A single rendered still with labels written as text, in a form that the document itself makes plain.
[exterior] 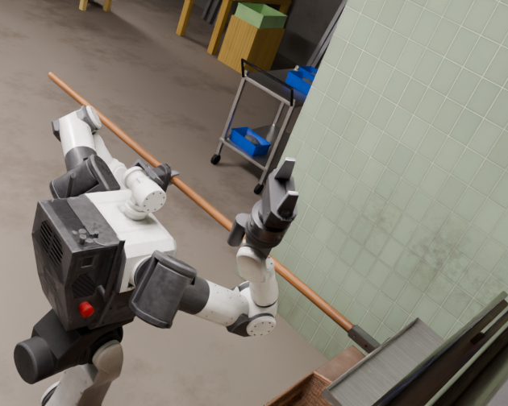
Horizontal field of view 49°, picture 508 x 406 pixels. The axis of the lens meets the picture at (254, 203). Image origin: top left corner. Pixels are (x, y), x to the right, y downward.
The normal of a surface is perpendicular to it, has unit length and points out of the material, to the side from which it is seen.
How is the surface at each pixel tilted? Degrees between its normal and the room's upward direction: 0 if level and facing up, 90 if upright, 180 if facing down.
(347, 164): 90
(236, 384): 0
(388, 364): 1
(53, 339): 45
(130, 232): 0
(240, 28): 90
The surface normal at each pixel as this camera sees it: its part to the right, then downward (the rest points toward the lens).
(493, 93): -0.65, 0.17
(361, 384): 0.33, -0.82
